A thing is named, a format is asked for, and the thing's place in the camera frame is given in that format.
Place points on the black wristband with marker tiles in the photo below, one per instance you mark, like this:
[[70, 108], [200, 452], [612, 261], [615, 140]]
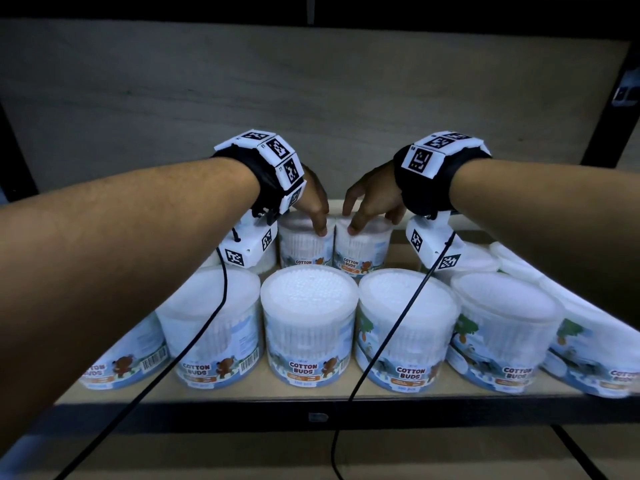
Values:
[[280, 164], [425, 179]]

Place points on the clear cotton swab tub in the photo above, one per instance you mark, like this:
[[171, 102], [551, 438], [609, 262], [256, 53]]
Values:
[[305, 247], [362, 252]]

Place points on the rows of cotton swab containers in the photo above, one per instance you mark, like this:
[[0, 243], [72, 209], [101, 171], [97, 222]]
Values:
[[310, 319]]

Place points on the black metal shelf rack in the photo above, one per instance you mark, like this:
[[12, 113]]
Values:
[[200, 415]]

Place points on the person's right hand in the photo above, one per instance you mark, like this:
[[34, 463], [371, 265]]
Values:
[[377, 189]]

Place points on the person's left hand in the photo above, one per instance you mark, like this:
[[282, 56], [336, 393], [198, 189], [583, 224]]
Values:
[[312, 192]]

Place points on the person's left fingers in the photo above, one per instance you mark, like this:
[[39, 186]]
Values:
[[320, 219]]

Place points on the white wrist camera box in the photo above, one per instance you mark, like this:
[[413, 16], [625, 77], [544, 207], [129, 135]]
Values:
[[250, 247], [430, 239]]

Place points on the person's left forearm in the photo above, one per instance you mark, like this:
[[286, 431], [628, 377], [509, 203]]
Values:
[[115, 274]]

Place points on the person's right thumb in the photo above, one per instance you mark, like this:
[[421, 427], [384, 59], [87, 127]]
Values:
[[350, 197]]

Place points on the person's right forearm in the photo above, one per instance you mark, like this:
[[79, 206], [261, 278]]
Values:
[[550, 224]]

